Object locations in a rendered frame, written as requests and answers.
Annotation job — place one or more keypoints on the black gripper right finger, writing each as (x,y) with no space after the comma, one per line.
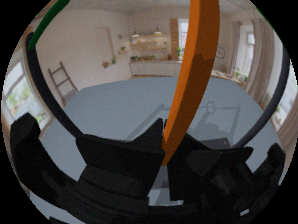
(193,162)

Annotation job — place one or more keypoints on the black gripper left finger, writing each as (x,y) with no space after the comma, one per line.
(141,157)

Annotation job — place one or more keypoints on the orange handle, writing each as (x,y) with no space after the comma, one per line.
(196,68)

